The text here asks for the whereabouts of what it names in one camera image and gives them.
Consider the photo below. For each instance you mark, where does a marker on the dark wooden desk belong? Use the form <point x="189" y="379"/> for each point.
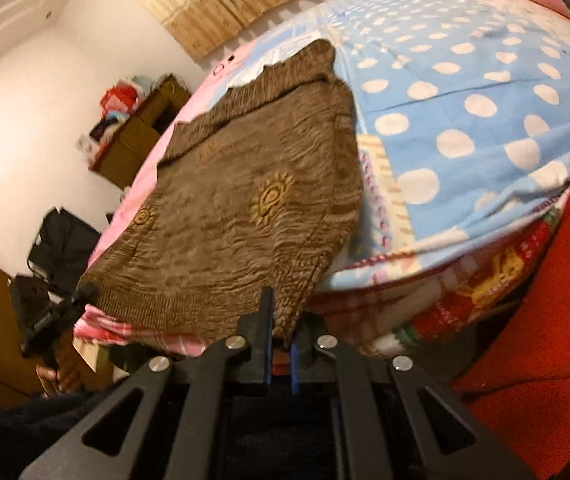
<point x="132" y="142"/>

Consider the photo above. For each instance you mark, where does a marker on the person's left hand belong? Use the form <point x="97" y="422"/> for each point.
<point x="65" y="375"/>

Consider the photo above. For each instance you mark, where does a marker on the blue polka dot blanket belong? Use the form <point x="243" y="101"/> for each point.
<point x="462" y="120"/>

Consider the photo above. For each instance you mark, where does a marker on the red items on desk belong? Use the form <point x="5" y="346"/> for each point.
<point x="117" y="104"/>

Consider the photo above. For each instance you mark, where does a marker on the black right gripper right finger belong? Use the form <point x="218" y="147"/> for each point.
<point x="391" y="420"/>

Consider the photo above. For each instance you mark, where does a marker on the brown knitted sweater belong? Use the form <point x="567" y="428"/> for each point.
<point x="262" y="191"/>

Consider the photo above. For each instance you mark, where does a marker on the black bag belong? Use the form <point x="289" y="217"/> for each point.
<point x="61" y="249"/>

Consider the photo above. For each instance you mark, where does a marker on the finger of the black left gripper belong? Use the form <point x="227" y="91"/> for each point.
<point x="72" y="304"/>

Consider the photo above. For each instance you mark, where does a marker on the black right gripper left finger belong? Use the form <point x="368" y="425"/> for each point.
<point x="161" y="422"/>

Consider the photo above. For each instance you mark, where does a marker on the red garment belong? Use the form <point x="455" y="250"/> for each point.
<point x="520" y="387"/>

